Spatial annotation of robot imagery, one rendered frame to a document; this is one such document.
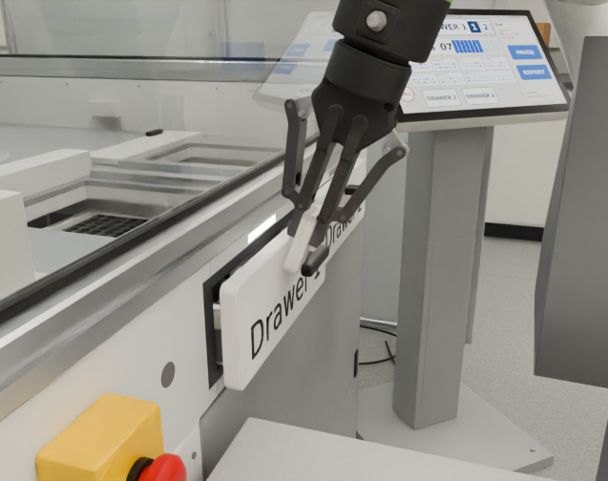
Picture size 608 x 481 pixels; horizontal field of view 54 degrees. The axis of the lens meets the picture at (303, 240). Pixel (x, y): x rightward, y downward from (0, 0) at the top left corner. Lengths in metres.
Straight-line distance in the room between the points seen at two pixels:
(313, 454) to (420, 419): 1.25
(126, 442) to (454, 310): 1.40
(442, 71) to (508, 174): 2.10
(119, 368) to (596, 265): 0.50
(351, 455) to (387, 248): 1.77
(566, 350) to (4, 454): 0.58
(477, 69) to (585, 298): 0.90
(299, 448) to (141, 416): 0.24
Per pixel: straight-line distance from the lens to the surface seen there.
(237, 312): 0.55
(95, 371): 0.43
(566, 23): 0.96
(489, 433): 1.90
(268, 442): 0.62
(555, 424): 2.07
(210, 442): 0.63
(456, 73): 1.48
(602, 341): 0.75
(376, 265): 2.36
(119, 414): 0.42
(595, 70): 0.67
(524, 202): 3.55
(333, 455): 0.61
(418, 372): 1.75
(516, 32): 1.69
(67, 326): 0.39
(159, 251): 0.47
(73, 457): 0.39
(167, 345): 0.51
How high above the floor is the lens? 1.15
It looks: 19 degrees down
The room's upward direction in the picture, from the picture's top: straight up
